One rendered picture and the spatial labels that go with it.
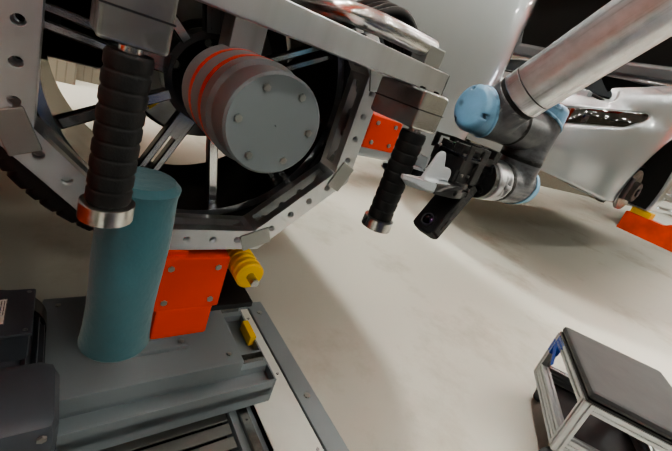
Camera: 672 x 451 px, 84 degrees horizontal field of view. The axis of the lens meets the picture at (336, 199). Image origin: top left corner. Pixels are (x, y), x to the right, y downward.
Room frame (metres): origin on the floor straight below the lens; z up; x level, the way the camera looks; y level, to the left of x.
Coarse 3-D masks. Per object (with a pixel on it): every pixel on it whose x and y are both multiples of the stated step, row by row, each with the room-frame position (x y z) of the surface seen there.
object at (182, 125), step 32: (64, 32) 0.50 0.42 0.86; (192, 32) 0.62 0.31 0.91; (160, 64) 0.58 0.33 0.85; (288, 64) 0.72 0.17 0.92; (320, 64) 0.82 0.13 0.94; (160, 96) 0.59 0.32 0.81; (320, 96) 0.82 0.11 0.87; (64, 128) 0.51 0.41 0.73; (320, 128) 0.79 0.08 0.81; (160, 160) 0.60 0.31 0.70; (224, 160) 0.86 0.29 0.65; (192, 192) 0.70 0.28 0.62; (224, 192) 0.72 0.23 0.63; (256, 192) 0.72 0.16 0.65
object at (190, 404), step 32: (256, 352) 0.82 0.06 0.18; (224, 384) 0.72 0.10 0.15; (256, 384) 0.73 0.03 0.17; (64, 416) 0.51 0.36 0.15; (96, 416) 0.54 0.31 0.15; (128, 416) 0.55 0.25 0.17; (160, 416) 0.58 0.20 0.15; (192, 416) 0.63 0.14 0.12; (64, 448) 0.48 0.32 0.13; (96, 448) 0.51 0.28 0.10
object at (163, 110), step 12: (180, 0) 0.78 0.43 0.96; (192, 0) 0.80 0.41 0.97; (180, 12) 0.79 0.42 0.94; (192, 12) 0.80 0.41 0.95; (192, 24) 0.80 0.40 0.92; (264, 48) 0.91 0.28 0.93; (156, 72) 0.77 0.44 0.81; (156, 84) 0.77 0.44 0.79; (156, 108) 0.78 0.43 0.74; (168, 108) 0.79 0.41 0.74; (192, 132) 0.83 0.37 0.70
